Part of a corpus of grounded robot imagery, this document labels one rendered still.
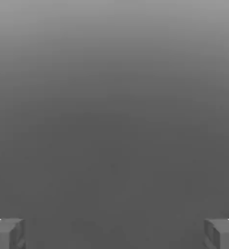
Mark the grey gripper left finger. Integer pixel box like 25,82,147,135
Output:
0,217,27,249

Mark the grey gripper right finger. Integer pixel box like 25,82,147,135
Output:
203,218,229,249

